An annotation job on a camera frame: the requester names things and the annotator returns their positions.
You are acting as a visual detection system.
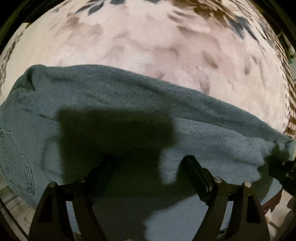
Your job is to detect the blue denim pants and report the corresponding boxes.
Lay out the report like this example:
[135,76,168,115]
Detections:
[1,65,295,240]

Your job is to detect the floral fleece bed blanket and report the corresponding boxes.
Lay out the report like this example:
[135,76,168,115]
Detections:
[1,1,295,138]

